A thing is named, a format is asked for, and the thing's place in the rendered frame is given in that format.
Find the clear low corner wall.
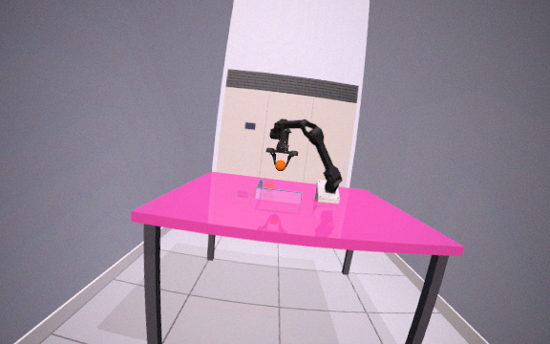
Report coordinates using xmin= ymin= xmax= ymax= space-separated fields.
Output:
xmin=255 ymin=188 xmax=302 ymax=204

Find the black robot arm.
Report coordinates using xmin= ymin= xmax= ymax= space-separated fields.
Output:
xmin=269 ymin=119 xmax=343 ymax=195

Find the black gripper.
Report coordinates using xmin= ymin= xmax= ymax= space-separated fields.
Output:
xmin=266 ymin=140 xmax=298 ymax=166

